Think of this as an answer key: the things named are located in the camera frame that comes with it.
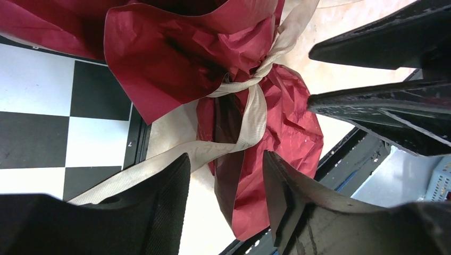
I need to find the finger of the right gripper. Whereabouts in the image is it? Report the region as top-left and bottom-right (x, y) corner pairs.
(307, 80), (450, 157)
(308, 0), (450, 70)

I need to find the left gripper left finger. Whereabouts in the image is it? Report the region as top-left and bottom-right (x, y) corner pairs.
(95, 154), (190, 254)

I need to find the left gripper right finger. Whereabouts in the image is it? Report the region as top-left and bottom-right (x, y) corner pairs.
(263, 150), (381, 254)

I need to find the cream ribbon with gold lettering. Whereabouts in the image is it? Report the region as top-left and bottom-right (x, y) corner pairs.
(66, 0), (321, 207)

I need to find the red paper flower bouquet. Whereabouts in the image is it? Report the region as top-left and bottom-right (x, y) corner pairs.
(1, 1), (323, 241)

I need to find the grey perforated electronics box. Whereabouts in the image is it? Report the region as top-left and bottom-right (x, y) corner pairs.
(424, 156), (450, 202)

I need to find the black white chessboard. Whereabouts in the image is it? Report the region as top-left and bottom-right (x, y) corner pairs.
(1, 37), (151, 201)

